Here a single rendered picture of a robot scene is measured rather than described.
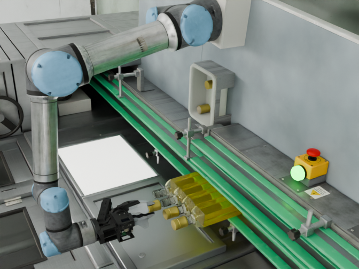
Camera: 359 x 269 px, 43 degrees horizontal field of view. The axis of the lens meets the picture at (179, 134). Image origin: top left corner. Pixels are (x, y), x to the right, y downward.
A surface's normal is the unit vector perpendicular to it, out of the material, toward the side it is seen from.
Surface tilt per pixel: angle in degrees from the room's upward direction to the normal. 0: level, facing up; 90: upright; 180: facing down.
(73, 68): 82
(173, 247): 90
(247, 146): 90
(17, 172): 90
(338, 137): 0
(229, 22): 90
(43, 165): 65
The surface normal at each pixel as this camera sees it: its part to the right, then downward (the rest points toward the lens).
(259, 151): 0.03, -0.88
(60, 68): 0.36, 0.28
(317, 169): 0.49, 0.42
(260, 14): -0.87, 0.21
